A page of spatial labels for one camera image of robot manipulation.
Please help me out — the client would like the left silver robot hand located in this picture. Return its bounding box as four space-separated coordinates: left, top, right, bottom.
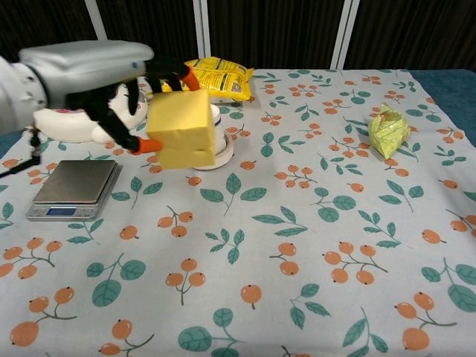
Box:
18 40 202 155

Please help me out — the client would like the silver digital kitchen scale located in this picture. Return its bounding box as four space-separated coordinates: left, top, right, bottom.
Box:
25 159 122 222

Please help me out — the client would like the white seal fishing toy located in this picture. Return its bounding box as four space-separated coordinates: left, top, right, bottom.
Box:
32 76 149 144

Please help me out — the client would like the yellow snack bag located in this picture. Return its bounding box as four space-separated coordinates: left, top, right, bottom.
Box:
147 56 254 103

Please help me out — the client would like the white tape roll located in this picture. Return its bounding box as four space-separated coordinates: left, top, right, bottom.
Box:
191 136 236 171

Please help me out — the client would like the floral print tablecloth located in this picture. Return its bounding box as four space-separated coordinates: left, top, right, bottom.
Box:
0 68 476 357

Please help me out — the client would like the crumpled green wrapper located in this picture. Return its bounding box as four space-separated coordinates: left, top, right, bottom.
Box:
367 103 412 161

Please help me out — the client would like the white partition post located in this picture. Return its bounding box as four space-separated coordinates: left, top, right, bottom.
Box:
83 0 117 44
193 0 210 61
329 0 361 70

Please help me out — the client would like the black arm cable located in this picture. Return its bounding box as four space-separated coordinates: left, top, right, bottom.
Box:
0 125 42 178

